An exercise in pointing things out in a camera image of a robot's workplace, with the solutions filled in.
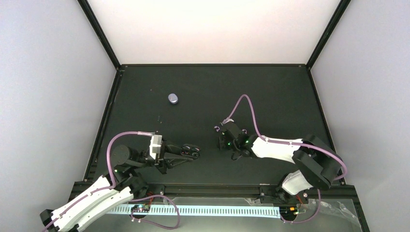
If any black earbud charging case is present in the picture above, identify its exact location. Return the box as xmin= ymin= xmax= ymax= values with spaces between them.
xmin=180 ymin=144 xmax=200 ymax=160

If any lilac earbud charging case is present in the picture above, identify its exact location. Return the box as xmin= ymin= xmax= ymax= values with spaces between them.
xmin=168 ymin=93 xmax=178 ymax=104

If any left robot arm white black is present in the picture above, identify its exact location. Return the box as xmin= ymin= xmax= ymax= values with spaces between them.
xmin=40 ymin=141 xmax=200 ymax=232

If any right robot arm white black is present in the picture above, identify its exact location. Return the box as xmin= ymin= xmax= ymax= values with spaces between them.
xmin=214 ymin=121 xmax=344 ymax=203

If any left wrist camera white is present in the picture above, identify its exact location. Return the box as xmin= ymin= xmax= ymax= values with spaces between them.
xmin=149 ymin=135 xmax=162 ymax=160

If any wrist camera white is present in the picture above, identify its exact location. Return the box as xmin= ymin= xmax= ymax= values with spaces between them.
xmin=220 ymin=118 xmax=234 ymax=126
xmin=149 ymin=135 xmax=162 ymax=160

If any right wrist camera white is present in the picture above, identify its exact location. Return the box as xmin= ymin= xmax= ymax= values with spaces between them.
xmin=220 ymin=118 xmax=234 ymax=126

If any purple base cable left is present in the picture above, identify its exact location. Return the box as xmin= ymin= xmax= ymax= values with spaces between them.
xmin=130 ymin=194 xmax=181 ymax=230

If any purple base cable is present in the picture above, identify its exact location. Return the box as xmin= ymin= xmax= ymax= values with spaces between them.
xmin=280 ymin=188 xmax=322 ymax=224
xmin=130 ymin=194 xmax=181 ymax=230

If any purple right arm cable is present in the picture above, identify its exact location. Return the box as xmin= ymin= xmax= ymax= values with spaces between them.
xmin=224 ymin=94 xmax=348 ymax=182

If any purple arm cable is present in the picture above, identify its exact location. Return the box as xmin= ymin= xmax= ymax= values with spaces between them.
xmin=42 ymin=131 xmax=155 ymax=232
xmin=224 ymin=94 xmax=348 ymax=182

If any white slotted cable duct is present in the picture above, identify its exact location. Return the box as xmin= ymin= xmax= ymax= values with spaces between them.
xmin=108 ymin=204 xmax=280 ymax=218

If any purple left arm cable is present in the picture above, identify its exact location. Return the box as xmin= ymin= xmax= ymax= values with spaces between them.
xmin=42 ymin=131 xmax=155 ymax=232

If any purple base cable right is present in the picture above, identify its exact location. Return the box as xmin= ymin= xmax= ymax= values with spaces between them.
xmin=280 ymin=188 xmax=322 ymax=224

